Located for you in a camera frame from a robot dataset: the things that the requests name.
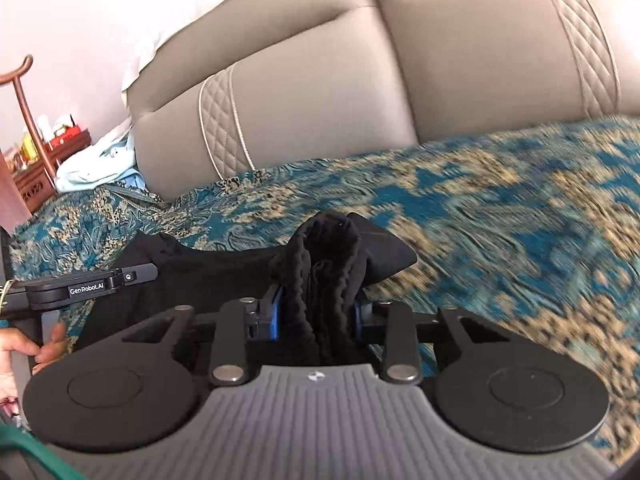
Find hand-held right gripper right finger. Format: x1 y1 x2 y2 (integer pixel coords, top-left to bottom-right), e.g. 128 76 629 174
352 300 506 387

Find person's left hand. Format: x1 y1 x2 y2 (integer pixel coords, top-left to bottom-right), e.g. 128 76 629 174
0 321 69 378

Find wooden chair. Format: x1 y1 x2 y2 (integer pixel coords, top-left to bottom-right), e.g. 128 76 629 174
0 54 60 183

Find wooden side table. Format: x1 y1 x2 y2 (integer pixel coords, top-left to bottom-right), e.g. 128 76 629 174
11 129 94 215

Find yellow bottle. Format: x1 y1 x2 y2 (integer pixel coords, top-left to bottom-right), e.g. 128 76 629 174
21 131 45 162

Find light blue cloth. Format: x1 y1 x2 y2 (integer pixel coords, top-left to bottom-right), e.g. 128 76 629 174
54 122 151 194

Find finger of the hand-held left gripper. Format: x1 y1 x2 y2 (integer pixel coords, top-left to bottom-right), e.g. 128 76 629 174
118 262 160 289

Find beige leather sofa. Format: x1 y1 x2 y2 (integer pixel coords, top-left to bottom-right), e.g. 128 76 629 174
122 0 640 203

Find teal paisley blanket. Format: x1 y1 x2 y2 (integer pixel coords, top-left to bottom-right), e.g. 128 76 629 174
10 115 640 465

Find black pants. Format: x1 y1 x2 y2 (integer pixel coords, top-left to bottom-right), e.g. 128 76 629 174
75 211 419 367

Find green cord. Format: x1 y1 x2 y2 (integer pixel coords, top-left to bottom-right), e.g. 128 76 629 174
0 424 58 468

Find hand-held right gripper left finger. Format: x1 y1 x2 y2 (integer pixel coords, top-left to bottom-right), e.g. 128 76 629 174
120 282 286 387

